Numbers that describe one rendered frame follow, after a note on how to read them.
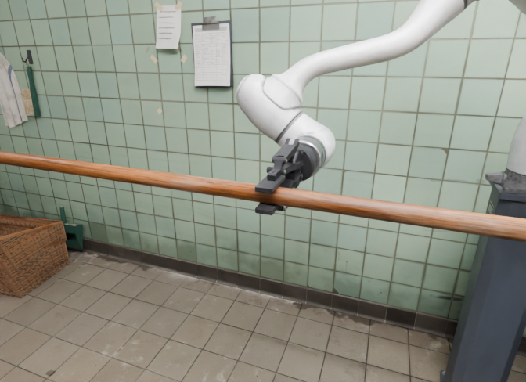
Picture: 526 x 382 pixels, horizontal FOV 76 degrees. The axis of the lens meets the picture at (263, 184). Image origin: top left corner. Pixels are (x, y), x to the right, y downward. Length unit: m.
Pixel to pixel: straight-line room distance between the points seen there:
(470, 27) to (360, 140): 0.62
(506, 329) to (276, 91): 1.22
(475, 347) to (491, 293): 0.25
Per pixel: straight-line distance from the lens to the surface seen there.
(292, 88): 0.83
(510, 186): 1.36
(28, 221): 2.97
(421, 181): 1.80
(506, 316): 1.57
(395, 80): 1.70
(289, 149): 0.63
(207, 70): 1.91
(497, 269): 1.46
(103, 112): 2.43
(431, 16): 0.95
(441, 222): 0.53
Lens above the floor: 1.41
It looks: 20 degrees down
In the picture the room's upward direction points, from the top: straight up
